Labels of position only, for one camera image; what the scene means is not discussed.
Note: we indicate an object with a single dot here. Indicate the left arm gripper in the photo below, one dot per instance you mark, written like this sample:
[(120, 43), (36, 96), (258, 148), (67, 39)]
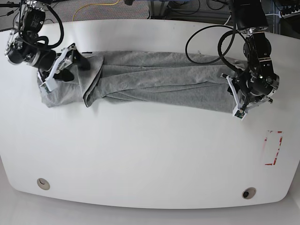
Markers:
[(234, 90)]

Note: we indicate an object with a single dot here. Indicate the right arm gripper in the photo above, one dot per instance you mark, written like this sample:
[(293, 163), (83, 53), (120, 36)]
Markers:
[(65, 59)]

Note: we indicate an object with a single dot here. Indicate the grey HUGO T-shirt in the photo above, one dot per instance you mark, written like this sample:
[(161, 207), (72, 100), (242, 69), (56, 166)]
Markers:
[(161, 77)]

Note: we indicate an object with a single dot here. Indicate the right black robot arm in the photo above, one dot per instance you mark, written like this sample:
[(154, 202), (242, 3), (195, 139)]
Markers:
[(26, 45)]

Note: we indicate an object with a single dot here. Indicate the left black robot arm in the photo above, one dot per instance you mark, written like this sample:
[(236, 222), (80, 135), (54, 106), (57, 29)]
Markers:
[(255, 84)]

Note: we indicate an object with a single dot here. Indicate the red tape rectangle marking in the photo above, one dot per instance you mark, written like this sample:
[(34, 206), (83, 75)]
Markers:
[(271, 147)]

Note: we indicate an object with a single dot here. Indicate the black tripod stand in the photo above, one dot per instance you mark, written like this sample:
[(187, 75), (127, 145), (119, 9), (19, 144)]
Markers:
[(8, 11)]

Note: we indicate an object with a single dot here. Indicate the white power strip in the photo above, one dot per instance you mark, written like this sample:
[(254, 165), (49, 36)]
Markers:
[(290, 11)]

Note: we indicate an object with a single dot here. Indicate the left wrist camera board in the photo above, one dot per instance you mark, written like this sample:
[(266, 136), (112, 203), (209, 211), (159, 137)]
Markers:
[(239, 113)]

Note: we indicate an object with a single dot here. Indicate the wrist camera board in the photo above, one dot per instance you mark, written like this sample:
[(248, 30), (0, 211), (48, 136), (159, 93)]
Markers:
[(48, 86), (239, 113)]

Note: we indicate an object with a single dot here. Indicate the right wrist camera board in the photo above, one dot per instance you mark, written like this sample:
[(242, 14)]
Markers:
[(48, 86)]

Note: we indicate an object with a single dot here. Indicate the aluminium frame rail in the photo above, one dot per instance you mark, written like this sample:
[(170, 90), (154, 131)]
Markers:
[(157, 8)]

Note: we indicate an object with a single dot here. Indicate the right table cable grommet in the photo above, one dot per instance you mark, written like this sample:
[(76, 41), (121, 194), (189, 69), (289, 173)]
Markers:
[(249, 193)]

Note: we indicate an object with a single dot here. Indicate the table cable grommet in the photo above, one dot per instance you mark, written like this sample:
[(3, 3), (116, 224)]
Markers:
[(43, 184), (249, 193)]

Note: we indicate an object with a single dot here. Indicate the left table cable grommet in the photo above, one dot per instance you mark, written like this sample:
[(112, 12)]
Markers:
[(43, 184)]

